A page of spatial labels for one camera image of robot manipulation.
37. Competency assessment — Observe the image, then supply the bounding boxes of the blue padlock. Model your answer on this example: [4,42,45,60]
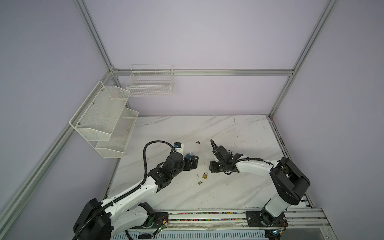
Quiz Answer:
[184,153,192,160]

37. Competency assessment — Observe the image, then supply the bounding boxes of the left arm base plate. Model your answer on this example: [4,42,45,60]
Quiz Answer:
[141,212,169,229]

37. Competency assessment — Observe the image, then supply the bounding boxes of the upper white mesh shelf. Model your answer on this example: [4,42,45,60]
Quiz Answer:
[69,82,130,142]

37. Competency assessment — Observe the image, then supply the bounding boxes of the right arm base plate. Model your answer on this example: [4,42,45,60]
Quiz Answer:
[246,210,288,228]

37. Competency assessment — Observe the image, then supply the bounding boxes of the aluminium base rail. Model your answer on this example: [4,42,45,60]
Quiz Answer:
[125,207,331,232]

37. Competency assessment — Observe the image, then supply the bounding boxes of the lower white mesh shelf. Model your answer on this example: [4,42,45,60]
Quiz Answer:
[96,108,139,159]

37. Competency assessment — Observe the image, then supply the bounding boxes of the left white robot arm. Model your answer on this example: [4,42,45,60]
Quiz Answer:
[73,140,199,240]

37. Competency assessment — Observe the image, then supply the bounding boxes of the white wire basket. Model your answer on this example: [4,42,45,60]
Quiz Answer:
[126,65,174,97]

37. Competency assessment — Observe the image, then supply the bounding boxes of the left black corrugated cable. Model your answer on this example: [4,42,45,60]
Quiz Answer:
[71,140,175,240]

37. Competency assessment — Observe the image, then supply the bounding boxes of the white mesh shelf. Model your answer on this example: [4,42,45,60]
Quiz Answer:
[69,82,130,142]
[96,108,139,159]

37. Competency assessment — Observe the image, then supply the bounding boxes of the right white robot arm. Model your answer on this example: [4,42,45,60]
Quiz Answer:
[209,140,311,227]

